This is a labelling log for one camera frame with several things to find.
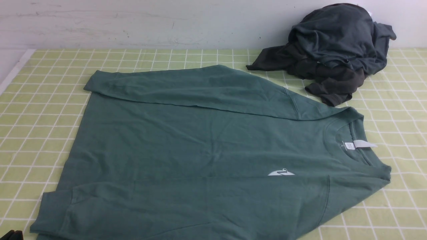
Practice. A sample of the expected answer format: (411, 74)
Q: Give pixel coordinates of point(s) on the green checkered tablecloth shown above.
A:
(42, 102)

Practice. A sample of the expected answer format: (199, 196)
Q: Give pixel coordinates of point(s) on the green long-sleeve top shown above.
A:
(207, 154)

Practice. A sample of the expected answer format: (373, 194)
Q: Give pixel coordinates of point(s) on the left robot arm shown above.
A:
(13, 235)

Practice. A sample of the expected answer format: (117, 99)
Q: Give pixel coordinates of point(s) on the dark teal crumpled garment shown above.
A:
(344, 34)

